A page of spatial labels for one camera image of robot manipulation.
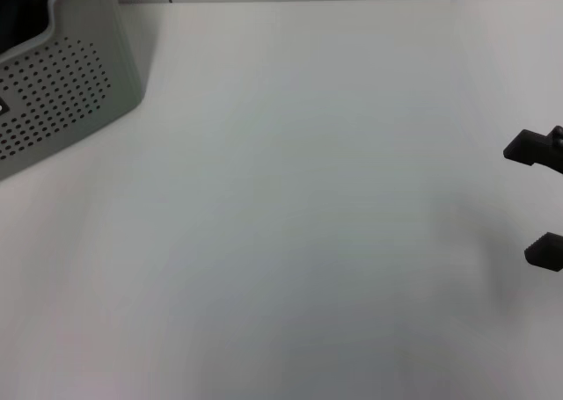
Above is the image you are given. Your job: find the grey-green perforated storage box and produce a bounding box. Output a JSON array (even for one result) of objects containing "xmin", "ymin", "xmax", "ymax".
[{"xmin": 0, "ymin": 0, "xmax": 146, "ymax": 181}]

